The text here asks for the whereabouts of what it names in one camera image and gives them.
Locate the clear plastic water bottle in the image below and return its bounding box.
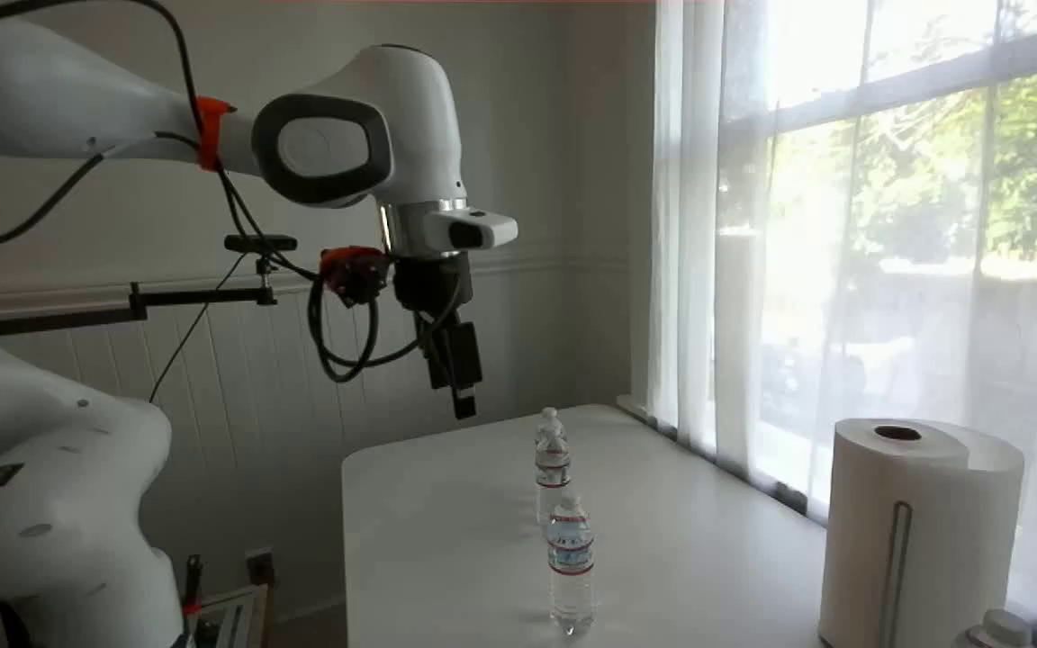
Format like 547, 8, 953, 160
533, 429, 573, 524
537, 403, 570, 451
545, 493, 597, 643

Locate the orange cable strap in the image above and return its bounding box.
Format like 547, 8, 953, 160
191, 92, 237, 172

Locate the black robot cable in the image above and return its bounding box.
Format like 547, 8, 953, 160
0, 0, 476, 407

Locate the white framed window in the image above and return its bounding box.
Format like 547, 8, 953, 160
710, 0, 1037, 543

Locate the metal paper towel holder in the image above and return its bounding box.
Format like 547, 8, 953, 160
879, 497, 914, 648

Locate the red cable bracket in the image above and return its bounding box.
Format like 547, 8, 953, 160
315, 243, 392, 305

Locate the black camera boom stand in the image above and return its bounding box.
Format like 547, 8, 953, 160
0, 229, 301, 340

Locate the black stand pole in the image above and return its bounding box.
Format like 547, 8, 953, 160
0, 598, 35, 648

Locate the white paper towel roll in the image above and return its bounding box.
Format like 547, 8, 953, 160
816, 413, 1028, 648

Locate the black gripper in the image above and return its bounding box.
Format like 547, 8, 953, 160
392, 248, 489, 423

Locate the red black handled tool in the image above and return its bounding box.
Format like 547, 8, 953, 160
176, 551, 209, 648

